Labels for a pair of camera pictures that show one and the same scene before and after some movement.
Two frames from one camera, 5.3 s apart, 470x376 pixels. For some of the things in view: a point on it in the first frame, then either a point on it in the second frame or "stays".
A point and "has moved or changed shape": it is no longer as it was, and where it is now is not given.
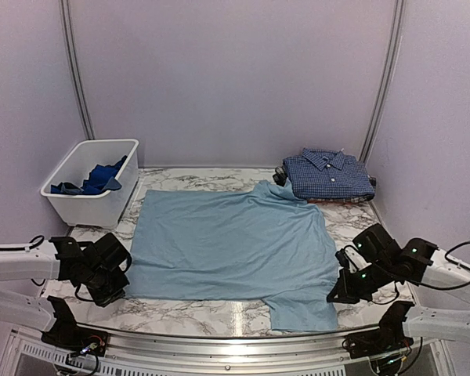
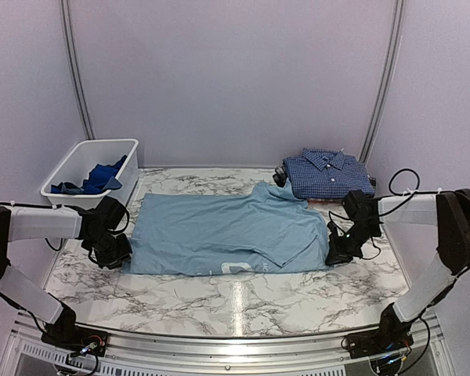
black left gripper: [121, 283] -> [124, 255]
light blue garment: [263, 244] has moved or changed shape
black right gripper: [346, 293] -> [339, 255]
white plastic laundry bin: [103, 210] stays
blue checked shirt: [323, 174] stays
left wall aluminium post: [82, 99] stays
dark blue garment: [101, 179] stays
